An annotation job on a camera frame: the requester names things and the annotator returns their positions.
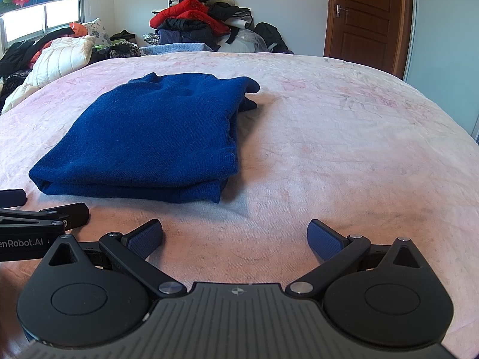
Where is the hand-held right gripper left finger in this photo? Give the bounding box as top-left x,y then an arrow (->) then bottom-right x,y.
48,219 -> 188,299

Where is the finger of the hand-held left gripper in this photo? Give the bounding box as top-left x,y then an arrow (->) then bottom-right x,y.
0,190 -> 28,208
0,203 -> 90,229

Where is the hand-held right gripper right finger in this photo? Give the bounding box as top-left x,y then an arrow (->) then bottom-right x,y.
285,219 -> 431,300

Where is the blue beaded sweater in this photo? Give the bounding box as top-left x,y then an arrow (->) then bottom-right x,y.
29,73 -> 260,204

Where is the heap of black clothes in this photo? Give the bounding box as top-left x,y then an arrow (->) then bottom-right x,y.
0,26 -> 75,109

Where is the pile of mixed clothes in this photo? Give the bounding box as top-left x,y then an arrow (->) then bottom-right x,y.
144,0 -> 255,51

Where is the leopard print cloth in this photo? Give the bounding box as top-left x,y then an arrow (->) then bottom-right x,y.
103,43 -> 141,60

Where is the floral pillow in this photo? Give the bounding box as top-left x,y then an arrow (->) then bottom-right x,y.
80,18 -> 113,47

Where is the black and green bag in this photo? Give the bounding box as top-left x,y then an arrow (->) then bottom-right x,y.
93,30 -> 137,51

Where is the window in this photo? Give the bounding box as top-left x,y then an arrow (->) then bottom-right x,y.
0,0 -> 85,51

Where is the light blue blanket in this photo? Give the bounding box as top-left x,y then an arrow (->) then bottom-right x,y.
140,42 -> 214,57

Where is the clear plastic bag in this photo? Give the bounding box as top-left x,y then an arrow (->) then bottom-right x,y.
219,30 -> 268,53

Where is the brown wooden door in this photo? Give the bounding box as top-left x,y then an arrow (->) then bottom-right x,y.
324,0 -> 414,80

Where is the red jacket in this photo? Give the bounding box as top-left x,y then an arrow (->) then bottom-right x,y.
150,0 -> 231,34

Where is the pale wardrobe with flower border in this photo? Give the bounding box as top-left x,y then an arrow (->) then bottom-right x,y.
403,0 -> 479,135

